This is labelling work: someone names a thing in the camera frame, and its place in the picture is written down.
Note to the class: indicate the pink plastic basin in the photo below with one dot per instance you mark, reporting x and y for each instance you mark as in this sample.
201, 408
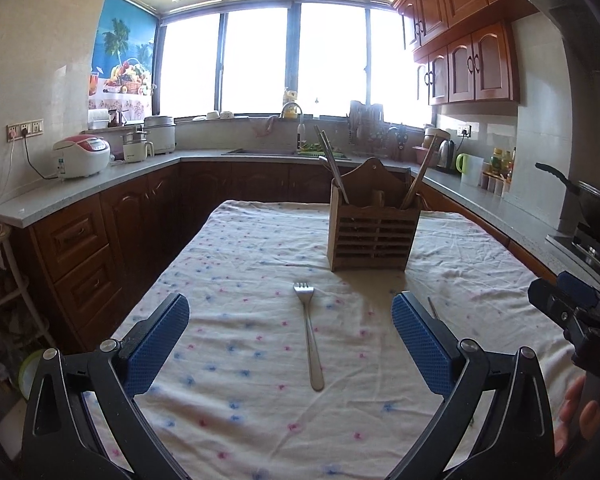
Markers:
421, 153

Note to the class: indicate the white jug green handle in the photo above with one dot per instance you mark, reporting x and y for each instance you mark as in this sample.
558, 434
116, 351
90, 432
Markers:
470, 169

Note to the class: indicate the wooden utensil holder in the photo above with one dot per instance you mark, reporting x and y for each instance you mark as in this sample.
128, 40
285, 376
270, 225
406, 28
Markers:
368, 226

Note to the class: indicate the lower wooden base cabinets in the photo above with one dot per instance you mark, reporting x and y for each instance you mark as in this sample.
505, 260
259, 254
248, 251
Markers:
102, 252

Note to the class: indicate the red white rice cooker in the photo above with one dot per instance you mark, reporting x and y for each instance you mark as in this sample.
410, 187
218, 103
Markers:
81, 156

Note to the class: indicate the steel spoon in holder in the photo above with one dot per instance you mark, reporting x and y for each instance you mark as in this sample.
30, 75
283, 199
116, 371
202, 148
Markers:
332, 166

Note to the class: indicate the steel fork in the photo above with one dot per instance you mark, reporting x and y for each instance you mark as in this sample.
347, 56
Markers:
324, 143
310, 334

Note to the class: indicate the floral white tablecloth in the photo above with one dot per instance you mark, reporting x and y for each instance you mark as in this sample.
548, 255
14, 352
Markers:
238, 419

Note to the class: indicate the person's right hand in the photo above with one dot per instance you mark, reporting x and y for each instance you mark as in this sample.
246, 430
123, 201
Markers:
588, 417

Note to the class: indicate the upper wooden wall cabinets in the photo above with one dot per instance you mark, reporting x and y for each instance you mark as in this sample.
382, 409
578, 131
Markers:
464, 49

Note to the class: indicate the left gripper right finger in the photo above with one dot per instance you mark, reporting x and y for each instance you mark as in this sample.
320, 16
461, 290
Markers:
516, 439

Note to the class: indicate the dish drying rack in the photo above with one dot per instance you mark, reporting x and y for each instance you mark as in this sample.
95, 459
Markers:
368, 130

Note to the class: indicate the steel kitchen faucet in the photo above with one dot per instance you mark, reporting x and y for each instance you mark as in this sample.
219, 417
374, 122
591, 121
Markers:
292, 112

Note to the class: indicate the large white rice cooker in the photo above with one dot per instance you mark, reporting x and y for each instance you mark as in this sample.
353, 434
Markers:
160, 131

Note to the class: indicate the white electric pot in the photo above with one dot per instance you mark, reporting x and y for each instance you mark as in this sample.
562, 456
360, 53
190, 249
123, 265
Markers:
136, 146

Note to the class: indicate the steel chopstick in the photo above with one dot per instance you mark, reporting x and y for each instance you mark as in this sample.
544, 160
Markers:
433, 309

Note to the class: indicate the wall power outlet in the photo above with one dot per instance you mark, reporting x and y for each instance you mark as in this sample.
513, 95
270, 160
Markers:
20, 130

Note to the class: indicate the kitchen sink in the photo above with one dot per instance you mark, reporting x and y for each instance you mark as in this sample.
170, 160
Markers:
279, 153

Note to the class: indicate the black pan handle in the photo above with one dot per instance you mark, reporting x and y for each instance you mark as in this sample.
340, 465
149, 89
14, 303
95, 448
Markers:
570, 186

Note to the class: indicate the steel fork in holder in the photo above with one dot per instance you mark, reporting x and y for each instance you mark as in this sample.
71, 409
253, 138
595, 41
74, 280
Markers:
324, 143

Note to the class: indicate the gas stove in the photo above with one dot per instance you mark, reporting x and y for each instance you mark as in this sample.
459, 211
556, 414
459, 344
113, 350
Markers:
590, 239

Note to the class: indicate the steel electric kettle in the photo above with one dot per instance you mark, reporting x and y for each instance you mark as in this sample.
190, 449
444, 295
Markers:
446, 161

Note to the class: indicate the wooden chopstick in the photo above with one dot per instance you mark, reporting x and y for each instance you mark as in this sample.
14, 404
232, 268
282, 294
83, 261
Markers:
411, 192

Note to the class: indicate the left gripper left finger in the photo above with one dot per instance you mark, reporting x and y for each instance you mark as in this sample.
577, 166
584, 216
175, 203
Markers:
60, 440

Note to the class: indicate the tropical fruit poster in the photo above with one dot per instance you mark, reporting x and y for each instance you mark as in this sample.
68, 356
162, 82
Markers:
123, 60

